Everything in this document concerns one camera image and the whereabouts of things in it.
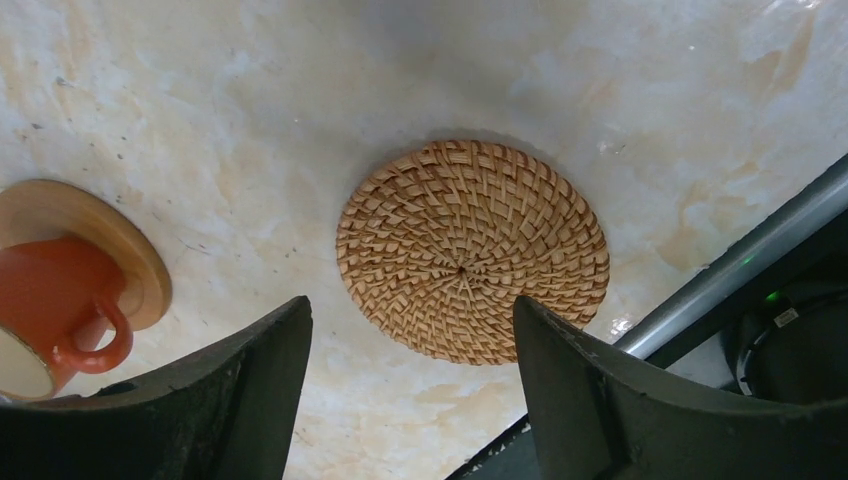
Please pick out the smooth brown round coaster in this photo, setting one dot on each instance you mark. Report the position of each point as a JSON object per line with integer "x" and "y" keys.
{"x": 41, "y": 209}

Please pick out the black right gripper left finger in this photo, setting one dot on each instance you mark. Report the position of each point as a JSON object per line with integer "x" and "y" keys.
{"x": 226, "y": 411}

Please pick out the brown cup with red handle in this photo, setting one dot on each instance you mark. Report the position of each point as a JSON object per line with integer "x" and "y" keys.
{"x": 59, "y": 316}

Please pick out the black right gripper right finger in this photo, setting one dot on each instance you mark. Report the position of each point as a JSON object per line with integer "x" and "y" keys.
{"x": 597, "y": 412}

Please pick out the ribbed brown round coaster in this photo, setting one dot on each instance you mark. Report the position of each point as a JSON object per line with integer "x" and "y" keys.
{"x": 435, "y": 247}

